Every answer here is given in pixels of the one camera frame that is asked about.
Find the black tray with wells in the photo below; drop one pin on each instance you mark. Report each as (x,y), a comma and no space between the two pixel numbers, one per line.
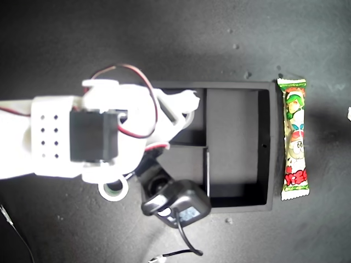
(233,137)

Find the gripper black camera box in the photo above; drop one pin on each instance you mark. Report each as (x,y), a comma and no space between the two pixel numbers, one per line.
(186,200)

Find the white tape roll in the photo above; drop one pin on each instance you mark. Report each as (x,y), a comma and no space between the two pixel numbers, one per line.
(113,199)

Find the green printed snack bar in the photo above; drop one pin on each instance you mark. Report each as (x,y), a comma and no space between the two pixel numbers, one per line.
(294,137)

